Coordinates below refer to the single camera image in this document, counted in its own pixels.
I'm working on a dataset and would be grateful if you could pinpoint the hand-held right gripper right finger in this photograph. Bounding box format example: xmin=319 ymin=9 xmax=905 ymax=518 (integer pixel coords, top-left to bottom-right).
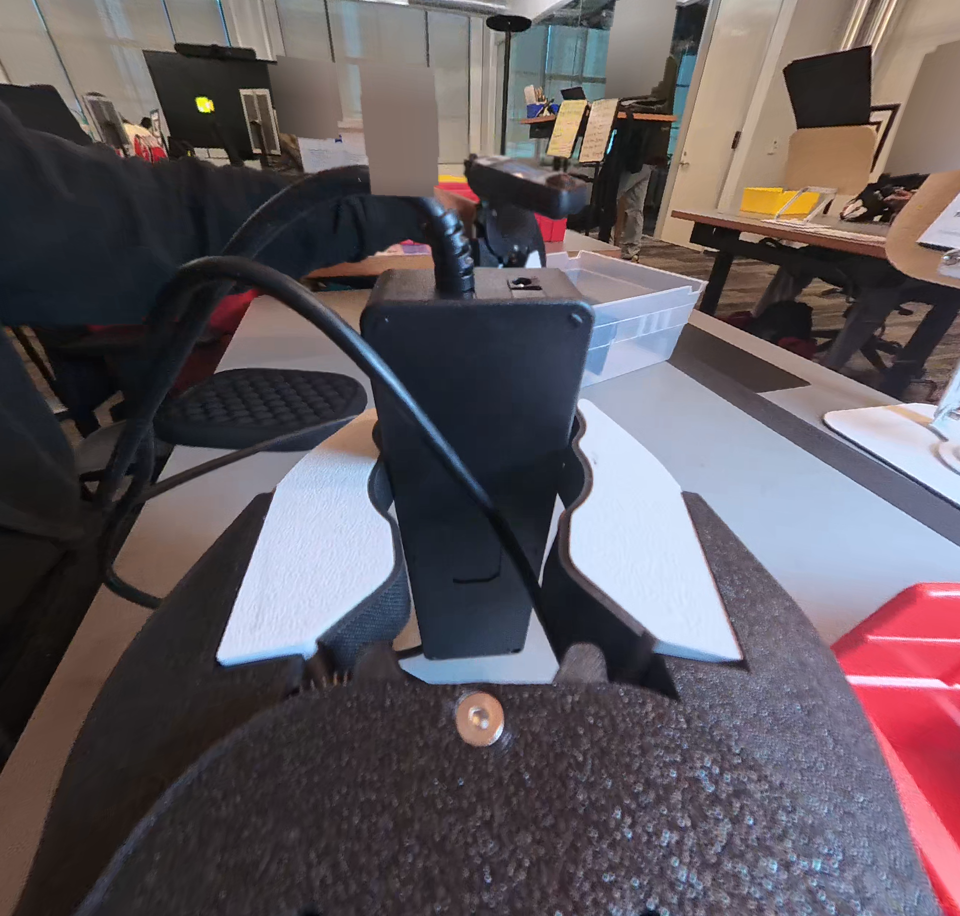
xmin=540 ymin=399 xmax=745 ymax=701

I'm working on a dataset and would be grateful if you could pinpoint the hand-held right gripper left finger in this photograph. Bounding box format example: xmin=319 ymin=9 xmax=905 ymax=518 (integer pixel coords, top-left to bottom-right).
xmin=216 ymin=408 xmax=414 ymax=683

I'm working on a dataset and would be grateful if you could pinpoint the clear plastic bin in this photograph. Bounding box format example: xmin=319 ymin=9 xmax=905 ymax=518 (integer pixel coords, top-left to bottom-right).
xmin=546 ymin=250 xmax=708 ymax=388

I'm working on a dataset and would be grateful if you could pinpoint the black usb hub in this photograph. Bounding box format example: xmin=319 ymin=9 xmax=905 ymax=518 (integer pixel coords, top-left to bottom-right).
xmin=360 ymin=267 xmax=596 ymax=660

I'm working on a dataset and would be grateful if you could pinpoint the thin black usb plug cable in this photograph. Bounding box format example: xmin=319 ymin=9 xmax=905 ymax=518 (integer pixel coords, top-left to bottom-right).
xmin=150 ymin=256 xmax=552 ymax=632

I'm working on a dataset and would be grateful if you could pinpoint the long red tote white label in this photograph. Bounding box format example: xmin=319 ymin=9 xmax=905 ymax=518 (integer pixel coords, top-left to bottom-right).
xmin=437 ymin=177 xmax=571 ymax=244

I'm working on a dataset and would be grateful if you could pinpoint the yellow paper easel board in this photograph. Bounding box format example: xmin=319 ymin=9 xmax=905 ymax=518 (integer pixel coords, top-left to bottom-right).
xmin=546 ymin=99 xmax=588 ymax=158

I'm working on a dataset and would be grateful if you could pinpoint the white paper easel board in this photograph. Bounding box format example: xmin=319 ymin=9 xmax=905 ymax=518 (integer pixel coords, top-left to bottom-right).
xmin=579 ymin=97 xmax=621 ymax=166

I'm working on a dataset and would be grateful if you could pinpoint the wooden standing desk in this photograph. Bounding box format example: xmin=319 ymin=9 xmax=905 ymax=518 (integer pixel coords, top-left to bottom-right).
xmin=521 ymin=110 xmax=676 ymax=126

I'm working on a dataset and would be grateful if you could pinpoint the black floor lamp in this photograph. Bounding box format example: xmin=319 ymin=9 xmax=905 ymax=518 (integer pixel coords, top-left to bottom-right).
xmin=486 ymin=15 xmax=532 ymax=160

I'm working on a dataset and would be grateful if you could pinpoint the black round textured pad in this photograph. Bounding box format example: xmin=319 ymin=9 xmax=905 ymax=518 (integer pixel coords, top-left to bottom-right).
xmin=153 ymin=367 xmax=370 ymax=454

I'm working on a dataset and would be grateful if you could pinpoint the white door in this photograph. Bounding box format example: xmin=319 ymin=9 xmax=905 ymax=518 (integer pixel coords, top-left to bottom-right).
xmin=678 ymin=0 xmax=792 ymax=208

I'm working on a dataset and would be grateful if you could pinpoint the yellow bin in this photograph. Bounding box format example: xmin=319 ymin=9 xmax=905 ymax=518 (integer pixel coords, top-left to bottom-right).
xmin=741 ymin=187 xmax=822 ymax=216

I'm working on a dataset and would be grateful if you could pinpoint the dark red backpack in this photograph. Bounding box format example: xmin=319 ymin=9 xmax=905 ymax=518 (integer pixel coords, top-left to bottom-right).
xmin=723 ymin=300 xmax=819 ymax=358

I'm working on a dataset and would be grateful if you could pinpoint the cardboard box with black flap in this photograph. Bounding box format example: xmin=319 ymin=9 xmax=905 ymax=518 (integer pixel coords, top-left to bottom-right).
xmin=782 ymin=46 xmax=880 ymax=196

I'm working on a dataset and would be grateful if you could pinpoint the red open-front bin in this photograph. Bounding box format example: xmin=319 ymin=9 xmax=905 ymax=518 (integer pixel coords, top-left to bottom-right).
xmin=831 ymin=582 xmax=960 ymax=916

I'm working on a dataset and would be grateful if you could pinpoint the white document stand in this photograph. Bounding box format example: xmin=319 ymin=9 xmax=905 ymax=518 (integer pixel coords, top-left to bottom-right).
xmin=930 ymin=365 xmax=960 ymax=475

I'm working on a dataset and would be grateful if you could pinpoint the black monitor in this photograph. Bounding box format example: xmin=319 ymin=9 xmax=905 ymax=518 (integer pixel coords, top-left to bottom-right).
xmin=142 ymin=50 xmax=275 ymax=156

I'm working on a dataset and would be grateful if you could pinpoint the instruction sheet with blue pictures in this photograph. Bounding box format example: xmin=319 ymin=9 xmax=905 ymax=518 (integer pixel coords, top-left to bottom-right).
xmin=916 ymin=204 xmax=960 ymax=253

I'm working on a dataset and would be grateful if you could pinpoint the black fabric panel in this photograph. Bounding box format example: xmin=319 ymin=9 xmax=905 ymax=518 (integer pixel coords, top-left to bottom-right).
xmin=0 ymin=84 xmax=91 ymax=145

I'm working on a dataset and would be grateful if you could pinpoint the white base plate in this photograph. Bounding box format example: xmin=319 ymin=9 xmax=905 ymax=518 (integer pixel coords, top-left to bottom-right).
xmin=823 ymin=402 xmax=960 ymax=508

